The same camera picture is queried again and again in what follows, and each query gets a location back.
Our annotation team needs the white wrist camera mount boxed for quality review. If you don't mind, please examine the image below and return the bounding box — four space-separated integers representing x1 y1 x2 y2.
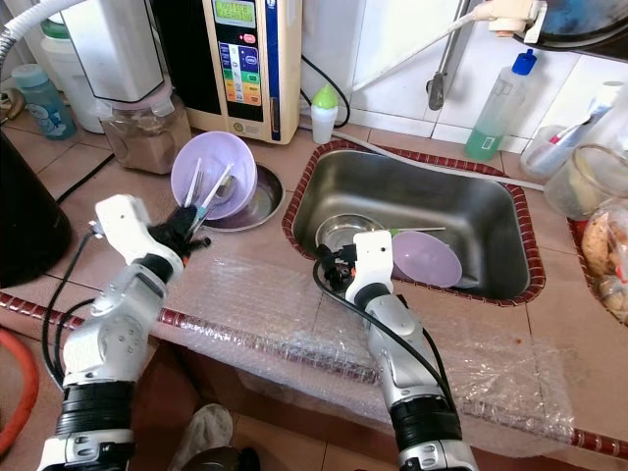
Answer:
95 194 158 266
350 231 395 298

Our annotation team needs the stainless steel sink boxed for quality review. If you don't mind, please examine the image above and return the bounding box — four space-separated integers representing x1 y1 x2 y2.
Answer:
291 149 531 300

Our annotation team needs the small steel bowl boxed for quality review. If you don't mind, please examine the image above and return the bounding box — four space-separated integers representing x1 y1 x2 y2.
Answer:
314 214 374 258

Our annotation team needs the jar of brown snacks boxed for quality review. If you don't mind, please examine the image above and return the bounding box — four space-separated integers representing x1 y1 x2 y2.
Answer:
581 196 628 327

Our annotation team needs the black power cord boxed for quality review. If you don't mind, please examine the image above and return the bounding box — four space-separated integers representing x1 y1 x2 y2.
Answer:
299 54 351 129

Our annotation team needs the purple plastic plate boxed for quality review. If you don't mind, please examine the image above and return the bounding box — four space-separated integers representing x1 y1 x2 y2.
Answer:
392 231 463 288

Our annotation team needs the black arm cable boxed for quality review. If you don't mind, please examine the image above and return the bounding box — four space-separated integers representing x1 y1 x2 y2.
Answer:
42 231 104 389
312 257 457 408

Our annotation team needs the round steel plate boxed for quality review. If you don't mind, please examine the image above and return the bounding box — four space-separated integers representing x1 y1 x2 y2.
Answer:
206 165 284 233

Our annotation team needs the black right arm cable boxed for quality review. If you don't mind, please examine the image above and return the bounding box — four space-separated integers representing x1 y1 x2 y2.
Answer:
312 257 457 408

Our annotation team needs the bubble wrap sheet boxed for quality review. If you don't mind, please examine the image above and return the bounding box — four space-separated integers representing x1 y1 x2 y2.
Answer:
157 245 575 457

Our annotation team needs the purple plastic bowl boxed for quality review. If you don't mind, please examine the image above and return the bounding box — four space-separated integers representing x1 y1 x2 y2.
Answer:
170 131 258 221

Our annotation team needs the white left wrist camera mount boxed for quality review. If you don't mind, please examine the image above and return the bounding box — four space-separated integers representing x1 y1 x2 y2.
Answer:
95 194 158 266

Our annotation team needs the clear handled utensil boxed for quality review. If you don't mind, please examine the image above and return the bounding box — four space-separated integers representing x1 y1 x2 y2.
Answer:
196 162 236 212

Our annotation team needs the white water tube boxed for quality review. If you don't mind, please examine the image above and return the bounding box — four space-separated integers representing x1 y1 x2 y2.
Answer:
350 12 492 92

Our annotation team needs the jar of brown powder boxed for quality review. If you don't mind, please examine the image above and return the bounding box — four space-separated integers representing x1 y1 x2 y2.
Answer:
100 78 187 176

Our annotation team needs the green dish soap bottle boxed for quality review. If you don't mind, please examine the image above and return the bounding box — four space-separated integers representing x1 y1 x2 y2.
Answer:
464 49 538 163

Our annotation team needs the black kettle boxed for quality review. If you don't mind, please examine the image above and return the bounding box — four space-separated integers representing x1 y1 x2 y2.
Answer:
0 88 72 288

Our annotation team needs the metal tap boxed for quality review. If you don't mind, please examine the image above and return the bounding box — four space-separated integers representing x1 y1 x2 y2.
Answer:
427 0 487 111

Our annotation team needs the black pan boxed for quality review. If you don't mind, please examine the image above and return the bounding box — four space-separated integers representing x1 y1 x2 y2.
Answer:
535 0 628 50

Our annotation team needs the small white bottle green cap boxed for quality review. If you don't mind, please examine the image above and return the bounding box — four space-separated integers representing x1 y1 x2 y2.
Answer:
310 84 339 145

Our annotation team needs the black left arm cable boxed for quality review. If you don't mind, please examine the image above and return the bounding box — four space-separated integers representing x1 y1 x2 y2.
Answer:
42 231 104 389

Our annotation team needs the white water filter housing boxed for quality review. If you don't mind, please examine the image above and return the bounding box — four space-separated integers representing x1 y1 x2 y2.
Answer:
59 0 168 102

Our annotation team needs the orange hose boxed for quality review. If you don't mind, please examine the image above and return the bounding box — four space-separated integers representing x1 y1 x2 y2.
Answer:
0 329 40 454

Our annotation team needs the grey corrugated hose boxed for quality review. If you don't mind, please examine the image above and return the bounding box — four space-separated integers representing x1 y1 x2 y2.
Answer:
0 0 99 60

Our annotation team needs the white container green lid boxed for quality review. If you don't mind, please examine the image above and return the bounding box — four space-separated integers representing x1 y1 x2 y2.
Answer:
39 18 109 135

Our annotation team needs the beige water ionizer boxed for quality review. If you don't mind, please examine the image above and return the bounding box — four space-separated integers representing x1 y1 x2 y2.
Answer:
152 0 303 145

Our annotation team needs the teal plastic bottle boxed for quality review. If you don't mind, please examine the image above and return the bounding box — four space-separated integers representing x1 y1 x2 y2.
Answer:
12 64 76 140

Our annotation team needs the beige faucet filter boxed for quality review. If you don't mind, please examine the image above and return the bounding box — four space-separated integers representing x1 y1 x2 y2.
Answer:
486 0 550 45

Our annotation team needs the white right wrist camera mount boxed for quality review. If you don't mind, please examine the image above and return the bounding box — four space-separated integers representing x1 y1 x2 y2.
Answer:
350 231 395 298

